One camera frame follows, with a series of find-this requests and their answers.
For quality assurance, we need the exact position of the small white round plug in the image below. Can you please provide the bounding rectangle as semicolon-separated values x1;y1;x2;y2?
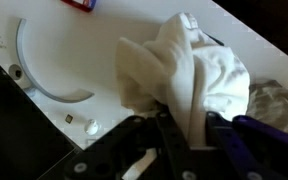
84;119;100;136

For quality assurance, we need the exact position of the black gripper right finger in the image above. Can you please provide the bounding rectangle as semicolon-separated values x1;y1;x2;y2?
205;111;288;180

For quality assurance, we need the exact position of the silver monitor stand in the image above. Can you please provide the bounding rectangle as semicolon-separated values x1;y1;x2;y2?
7;18;95;104

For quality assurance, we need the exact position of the tan cloth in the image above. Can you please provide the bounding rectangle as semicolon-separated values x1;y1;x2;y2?
247;79;288;139

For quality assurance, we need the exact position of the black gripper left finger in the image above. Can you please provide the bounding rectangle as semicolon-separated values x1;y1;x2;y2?
63;111;199;180

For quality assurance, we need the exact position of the white cloth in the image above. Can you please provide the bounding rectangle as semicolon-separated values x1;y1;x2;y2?
115;12;251;148

